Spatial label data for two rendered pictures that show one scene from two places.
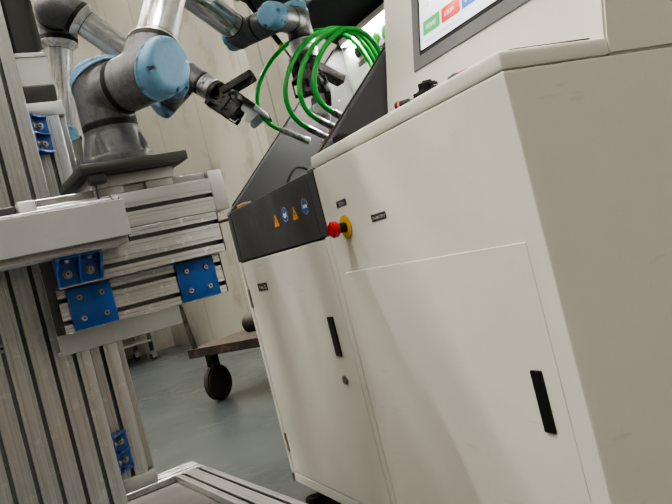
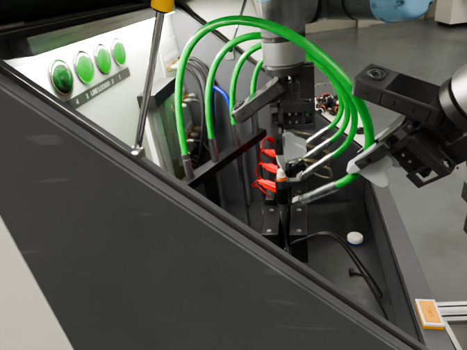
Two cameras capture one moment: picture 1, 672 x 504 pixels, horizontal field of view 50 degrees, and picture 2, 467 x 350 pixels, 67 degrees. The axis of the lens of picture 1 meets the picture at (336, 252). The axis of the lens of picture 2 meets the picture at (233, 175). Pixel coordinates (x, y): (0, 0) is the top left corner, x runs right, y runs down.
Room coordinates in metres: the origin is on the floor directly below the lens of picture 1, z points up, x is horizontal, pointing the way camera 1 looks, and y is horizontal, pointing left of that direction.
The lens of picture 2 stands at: (2.65, 0.26, 1.47)
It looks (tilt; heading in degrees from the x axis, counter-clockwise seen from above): 29 degrees down; 219
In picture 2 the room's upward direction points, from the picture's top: 9 degrees counter-clockwise
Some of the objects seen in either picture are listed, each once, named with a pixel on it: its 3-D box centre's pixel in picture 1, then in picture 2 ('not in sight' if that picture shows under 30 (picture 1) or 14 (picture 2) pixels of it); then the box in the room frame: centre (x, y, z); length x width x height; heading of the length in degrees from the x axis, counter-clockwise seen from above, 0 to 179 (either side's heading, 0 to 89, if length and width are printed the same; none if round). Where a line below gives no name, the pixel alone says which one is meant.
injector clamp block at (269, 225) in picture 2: not in sight; (288, 215); (1.98, -0.13, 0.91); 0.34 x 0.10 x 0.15; 26
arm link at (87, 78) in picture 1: (104, 92); not in sight; (1.53, 0.40, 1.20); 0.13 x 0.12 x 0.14; 60
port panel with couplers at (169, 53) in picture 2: not in sight; (185, 99); (1.98, -0.42, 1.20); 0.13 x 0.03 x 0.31; 26
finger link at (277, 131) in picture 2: not in sight; (278, 132); (2.11, -0.06, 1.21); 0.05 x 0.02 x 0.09; 26
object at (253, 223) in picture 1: (276, 222); (392, 259); (1.98, 0.14, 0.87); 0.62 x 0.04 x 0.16; 26
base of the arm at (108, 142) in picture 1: (115, 146); not in sight; (1.54, 0.41, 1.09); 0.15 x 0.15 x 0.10
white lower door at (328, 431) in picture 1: (308, 372); not in sight; (1.98, 0.16, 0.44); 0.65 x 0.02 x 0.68; 26
